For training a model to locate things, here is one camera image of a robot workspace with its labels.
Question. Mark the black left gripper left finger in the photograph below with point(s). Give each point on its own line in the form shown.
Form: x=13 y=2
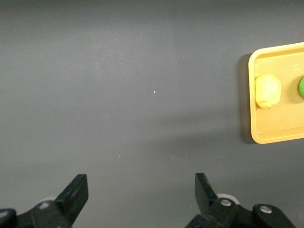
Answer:
x=71 y=199

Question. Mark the orange plastic tray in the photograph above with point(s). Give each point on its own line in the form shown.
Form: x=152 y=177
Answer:
x=280 y=123

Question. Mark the yellow toy potato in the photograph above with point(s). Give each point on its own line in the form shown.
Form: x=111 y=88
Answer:
x=268 y=91

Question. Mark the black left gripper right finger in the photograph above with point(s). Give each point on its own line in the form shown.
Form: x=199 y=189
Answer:
x=206 y=197

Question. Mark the green toy apple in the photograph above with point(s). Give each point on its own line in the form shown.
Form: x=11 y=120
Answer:
x=301 y=87

